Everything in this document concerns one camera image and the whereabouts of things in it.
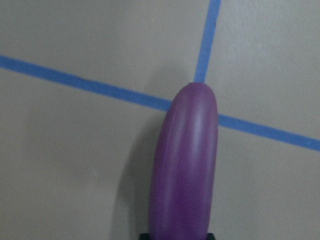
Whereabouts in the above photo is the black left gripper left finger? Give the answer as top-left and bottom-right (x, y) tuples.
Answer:
(138, 233), (150, 240)

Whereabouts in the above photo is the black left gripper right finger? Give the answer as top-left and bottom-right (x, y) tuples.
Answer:
(205, 232), (215, 240)

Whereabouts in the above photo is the purple eggplant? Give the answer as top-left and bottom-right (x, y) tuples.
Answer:
(148, 82), (218, 240)

